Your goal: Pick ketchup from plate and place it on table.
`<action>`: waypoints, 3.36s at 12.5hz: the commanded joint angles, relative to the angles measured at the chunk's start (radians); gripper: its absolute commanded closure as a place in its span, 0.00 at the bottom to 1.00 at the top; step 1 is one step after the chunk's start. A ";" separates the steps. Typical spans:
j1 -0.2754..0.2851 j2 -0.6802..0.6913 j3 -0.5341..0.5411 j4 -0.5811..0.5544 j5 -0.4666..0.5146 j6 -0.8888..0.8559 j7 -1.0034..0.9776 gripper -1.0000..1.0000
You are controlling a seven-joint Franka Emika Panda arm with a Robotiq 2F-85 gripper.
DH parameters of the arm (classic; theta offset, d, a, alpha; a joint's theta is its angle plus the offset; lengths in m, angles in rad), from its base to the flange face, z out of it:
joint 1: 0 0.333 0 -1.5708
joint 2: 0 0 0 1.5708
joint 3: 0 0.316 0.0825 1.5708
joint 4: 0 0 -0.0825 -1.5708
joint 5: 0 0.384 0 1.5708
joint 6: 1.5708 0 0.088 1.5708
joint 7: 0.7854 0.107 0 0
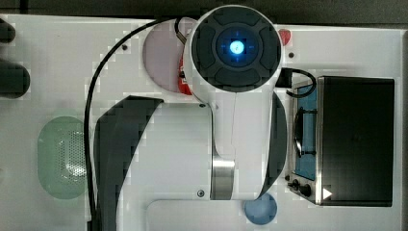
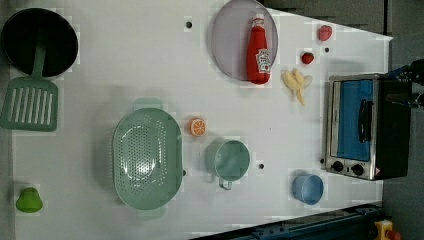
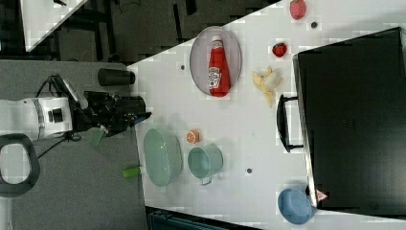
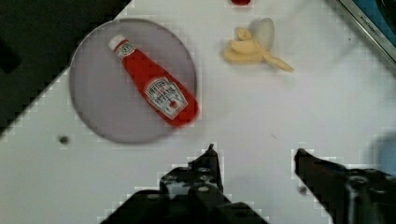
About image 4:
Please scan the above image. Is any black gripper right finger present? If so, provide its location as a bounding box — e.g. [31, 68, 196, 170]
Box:
[294, 148, 396, 224]

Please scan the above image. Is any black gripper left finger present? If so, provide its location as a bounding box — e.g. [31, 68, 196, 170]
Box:
[101, 145, 268, 224]

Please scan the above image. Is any red ketchup bottle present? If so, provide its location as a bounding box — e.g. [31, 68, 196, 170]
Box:
[108, 35, 199, 128]

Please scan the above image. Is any grey round plate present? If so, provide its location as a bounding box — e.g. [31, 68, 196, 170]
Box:
[69, 19, 197, 144]

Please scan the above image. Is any peeled toy banana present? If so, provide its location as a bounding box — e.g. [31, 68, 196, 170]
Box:
[223, 18, 294, 73]

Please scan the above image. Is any silver toaster oven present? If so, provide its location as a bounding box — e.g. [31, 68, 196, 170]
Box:
[334, 0, 396, 63]

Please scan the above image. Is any red toy strawberry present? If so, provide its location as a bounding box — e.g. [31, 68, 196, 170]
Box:
[231, 0, 251, 6]

